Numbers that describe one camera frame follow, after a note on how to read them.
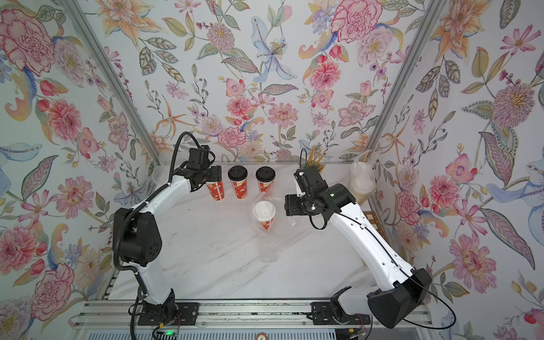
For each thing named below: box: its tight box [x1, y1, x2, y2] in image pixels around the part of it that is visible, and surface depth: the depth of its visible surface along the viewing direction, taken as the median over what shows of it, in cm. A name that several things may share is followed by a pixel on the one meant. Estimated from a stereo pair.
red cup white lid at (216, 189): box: [205, 181, 225, 201], surface depth 100 cm
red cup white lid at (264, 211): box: [252, 200, 277, 231], surface depth 82 cm
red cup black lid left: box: [227, 165, 249, 200], surface depth 97 cm
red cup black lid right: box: [255, 165, 277, 193], surface depth 95 cm
